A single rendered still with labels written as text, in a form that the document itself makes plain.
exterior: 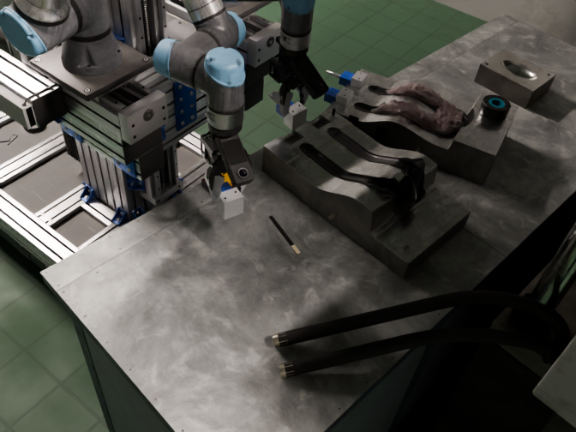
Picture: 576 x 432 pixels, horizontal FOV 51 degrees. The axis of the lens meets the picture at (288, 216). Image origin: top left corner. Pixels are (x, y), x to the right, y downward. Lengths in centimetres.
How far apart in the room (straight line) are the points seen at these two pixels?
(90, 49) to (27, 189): 109
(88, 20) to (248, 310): 77
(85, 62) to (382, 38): 264
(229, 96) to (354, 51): 266
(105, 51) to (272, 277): 70
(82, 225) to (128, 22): 88
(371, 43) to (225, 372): 292
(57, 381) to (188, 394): 105
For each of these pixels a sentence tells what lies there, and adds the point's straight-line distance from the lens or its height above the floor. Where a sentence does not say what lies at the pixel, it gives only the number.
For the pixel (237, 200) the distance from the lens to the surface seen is 137.
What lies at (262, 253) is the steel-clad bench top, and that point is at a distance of 147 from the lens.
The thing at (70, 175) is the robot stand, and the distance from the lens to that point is 260.
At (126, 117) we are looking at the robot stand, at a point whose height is 99.
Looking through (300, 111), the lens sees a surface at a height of 95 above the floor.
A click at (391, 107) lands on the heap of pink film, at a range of 180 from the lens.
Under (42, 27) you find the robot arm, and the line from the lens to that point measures 145.
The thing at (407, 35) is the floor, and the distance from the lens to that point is 406.
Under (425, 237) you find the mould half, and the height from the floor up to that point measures 86.
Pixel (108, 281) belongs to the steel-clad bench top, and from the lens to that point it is 144.
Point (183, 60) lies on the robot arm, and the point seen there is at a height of 128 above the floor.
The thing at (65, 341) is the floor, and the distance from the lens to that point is 234.
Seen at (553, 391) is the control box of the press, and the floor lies 111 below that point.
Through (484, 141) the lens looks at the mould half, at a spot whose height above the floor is 91.
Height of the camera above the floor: 193
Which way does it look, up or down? 46 degrees down
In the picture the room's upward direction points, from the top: 6 degrees clockwise
